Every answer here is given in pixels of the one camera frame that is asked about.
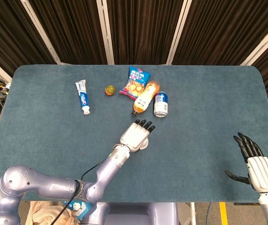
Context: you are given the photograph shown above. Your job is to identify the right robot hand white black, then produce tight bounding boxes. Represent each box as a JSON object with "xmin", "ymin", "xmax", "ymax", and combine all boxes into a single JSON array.
[{"xmin": 224, "ymin": 132, "xmax": 268, "ymax": 195}]

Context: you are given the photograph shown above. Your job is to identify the white table leg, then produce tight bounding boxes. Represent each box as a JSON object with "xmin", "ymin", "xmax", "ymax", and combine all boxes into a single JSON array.
[{"xmin": 189, "ymin": 202, "xmax": 197, "ymax": 225}]

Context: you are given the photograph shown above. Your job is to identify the white round container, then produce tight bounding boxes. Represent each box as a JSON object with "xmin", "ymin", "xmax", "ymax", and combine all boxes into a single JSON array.
[{"xmin": 137, "ymin": 137, "xmax": 149, "ymax": 153}]

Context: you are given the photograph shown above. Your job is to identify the orange drink bottle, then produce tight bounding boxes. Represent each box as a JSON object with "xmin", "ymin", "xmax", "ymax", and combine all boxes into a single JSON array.
[{"xmin": 131, "ymin": 80, "xmax": 161, "ymax": 117}]

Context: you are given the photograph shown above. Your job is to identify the beige knit cloth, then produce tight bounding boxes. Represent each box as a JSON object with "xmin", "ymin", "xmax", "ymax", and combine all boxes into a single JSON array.
[{"xmin": 25, "ymin": 200, "xmax": 81, "ymax": 225}]

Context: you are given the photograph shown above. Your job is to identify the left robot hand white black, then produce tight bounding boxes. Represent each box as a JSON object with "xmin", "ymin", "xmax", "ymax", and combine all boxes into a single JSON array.
[{"xmin": 119, "ymin": 119, "xmax": 156, "ymax": 153}]

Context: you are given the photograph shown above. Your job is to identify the white blue toothpaste tube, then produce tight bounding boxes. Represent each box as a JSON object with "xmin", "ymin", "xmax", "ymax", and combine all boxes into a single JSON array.
[{"xmin": 74, "ymin": 79, "xmax": 91, "ymax": 115}]

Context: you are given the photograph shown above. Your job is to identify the blue red snack bag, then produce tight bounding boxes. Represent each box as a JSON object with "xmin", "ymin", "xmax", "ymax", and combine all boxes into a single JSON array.
[{"xmin": 119, "ymin": 65, "xmax": 152, "ymax": 101}]

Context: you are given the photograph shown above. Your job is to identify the dark brown pleated curtain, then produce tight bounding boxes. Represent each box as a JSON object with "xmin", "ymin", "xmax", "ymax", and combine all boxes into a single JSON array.
[
  {"xmin": 105, "ymin": 0, "xmax": 184, "ymax": 66},
  {"xmin": 28, "ymin": 0, "xmax": 108, "ymax": 65},
  {"xmin": 0, "ymin": 0, "xmax": 58, "ymax": 77},
  {"xmin": 172, "ymin": 0, "xmax": 268, "ymax": 66}
]

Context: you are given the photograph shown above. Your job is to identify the purple robot torso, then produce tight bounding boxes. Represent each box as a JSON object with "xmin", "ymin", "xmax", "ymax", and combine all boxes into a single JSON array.
[{"xmin": 80, "ymin": 202, "xmax": 179, "ymax": 225}]

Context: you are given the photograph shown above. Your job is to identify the blue white drink can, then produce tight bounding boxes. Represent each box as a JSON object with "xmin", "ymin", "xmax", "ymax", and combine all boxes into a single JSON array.
[{"xmin": 153, "ymin": 91, "xmax": 169, "ymax": 118}]

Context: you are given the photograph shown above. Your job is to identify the small yellow orange jar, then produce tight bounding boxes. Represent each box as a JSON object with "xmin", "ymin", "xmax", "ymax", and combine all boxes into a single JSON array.
[{"xmin": 104, "ymin": 85, "xmax": 116, "ymax": 96}]

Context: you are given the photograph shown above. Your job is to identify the blue cartoon print package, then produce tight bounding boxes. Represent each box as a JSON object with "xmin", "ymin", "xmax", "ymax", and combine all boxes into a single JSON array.
[{"xmin": 62, "ymin": 201, "xmax": 94, "ymax": 220}]

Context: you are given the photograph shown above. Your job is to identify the teal blue cloth-covered table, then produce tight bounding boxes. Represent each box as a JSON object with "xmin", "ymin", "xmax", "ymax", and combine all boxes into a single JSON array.
[{"xmin": 0, "ymin": 64, "xmax": 268, "ymax": 203}]

